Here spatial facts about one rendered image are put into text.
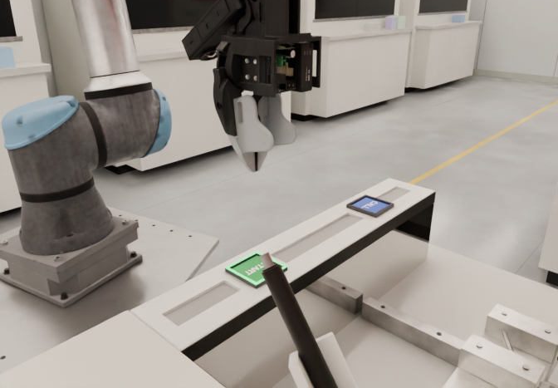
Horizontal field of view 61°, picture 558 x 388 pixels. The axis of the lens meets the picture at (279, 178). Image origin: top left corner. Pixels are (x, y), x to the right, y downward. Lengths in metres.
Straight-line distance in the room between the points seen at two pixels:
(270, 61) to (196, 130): 3.35
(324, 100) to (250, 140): 4.50
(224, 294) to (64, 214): 0.36
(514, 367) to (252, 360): 0.29
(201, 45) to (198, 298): 0.28
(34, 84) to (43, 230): 2.36
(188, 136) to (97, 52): 2.94
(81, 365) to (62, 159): 0.40
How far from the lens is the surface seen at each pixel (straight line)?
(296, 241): 0.67
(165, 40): 3.83
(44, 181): 0.82
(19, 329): 0.83
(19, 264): 0.90
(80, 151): 0.82
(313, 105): 5.10
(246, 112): 0.50
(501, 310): 0.69
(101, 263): 0.87
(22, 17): 3.36
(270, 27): 0.47
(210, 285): 0.58
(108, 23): 0.86
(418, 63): 6.88
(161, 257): 0.93
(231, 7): 0.49
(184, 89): 3.68
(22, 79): 3.13
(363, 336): 0.74
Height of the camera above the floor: 1.28
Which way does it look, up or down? 21 degrees down
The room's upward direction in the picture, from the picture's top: straight up
